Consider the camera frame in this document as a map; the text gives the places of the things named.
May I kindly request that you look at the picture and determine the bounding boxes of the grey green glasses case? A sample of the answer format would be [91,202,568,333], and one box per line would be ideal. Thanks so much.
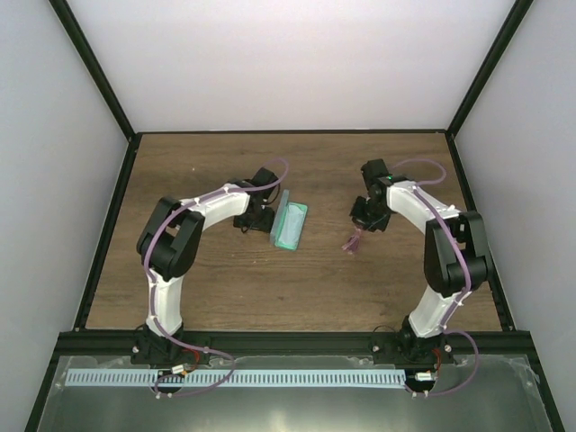
[269,190,308,251]

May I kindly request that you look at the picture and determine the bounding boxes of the pink frame sunglasses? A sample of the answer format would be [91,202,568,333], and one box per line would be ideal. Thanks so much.
[341,227,364,255]

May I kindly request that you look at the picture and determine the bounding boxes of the light blue cleaning cloth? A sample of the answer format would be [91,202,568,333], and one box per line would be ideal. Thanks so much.
[277,202,306,250]

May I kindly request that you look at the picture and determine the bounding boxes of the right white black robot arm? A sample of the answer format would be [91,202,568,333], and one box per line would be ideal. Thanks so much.
[342,159,494,363]

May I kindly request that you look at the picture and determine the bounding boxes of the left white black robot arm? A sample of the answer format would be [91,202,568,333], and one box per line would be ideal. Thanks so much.
[137,167,282,364]

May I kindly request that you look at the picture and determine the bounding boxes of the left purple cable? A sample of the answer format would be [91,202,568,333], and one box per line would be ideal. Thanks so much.
[142,157,290,400]

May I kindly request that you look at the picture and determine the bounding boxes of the black enclosure frame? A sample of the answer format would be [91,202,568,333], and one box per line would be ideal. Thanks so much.
[26,1,564,431]

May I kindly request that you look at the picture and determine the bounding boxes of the light blue slotted cable duct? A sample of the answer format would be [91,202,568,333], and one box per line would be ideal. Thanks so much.
[64,369,406,389]

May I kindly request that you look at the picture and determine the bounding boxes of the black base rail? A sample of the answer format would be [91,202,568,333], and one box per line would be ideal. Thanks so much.
[52,329,536,366]

